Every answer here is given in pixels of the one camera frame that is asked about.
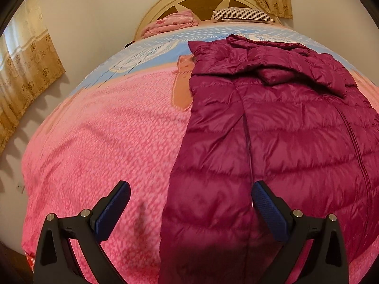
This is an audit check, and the pink folded quilt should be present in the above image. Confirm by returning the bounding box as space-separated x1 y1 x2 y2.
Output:
140 10 199 38

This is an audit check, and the magenta quilted down jacket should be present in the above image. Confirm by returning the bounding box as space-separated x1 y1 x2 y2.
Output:
158 34 379 284

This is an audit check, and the cream wooden headboard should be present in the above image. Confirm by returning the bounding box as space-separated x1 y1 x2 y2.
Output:
135 0 283 40

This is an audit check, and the striped pillow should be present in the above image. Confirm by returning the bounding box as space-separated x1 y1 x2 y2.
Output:
213 7 276 23

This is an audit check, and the pink and blue printed bedspread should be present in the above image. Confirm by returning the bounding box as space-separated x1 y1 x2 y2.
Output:
21 24 379 284

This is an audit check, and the red plaid sheet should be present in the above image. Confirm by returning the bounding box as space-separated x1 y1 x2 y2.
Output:
25 251 37 273

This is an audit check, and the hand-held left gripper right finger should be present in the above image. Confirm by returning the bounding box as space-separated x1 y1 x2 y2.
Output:
251 180 350 284

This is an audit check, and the pink bed sheet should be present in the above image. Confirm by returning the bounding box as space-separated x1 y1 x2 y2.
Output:
192 19 285 29

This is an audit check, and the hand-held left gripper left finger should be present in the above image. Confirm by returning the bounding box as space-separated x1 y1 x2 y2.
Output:
33 180 131 284

